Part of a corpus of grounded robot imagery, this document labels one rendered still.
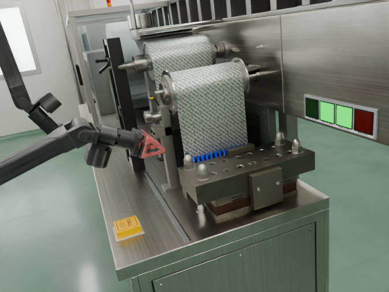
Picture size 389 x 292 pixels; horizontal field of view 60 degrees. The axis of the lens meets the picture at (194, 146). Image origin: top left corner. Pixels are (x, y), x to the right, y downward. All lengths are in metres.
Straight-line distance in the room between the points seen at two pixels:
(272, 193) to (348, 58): 0.43
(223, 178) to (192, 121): 0.23
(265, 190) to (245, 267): 0.24
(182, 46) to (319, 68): 0.56
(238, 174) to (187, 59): 0.53
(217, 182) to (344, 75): 0.42
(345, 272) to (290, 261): 1.12
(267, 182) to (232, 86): 0.33
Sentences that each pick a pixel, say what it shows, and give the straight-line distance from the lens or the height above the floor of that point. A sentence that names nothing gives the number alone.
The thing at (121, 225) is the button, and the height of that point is 0.92.
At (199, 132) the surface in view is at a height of 1.11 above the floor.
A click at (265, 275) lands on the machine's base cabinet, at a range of 1.13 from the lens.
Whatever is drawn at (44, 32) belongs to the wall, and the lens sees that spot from 6.56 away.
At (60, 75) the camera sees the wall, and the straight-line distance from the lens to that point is 6.58.
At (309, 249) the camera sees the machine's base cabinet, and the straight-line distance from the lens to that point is 1.17.
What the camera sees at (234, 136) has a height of 1.07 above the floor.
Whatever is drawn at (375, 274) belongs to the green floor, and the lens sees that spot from 2.27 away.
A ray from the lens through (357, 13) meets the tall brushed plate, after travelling 0.86.
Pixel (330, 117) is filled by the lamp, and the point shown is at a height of 1.17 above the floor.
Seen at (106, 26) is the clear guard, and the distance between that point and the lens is 2.04.
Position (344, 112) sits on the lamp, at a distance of 0.91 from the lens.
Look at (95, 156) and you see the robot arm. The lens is 1.03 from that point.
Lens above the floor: 1.44
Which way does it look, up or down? 20 degrees down
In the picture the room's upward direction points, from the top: 8 degrees counter-clockwise
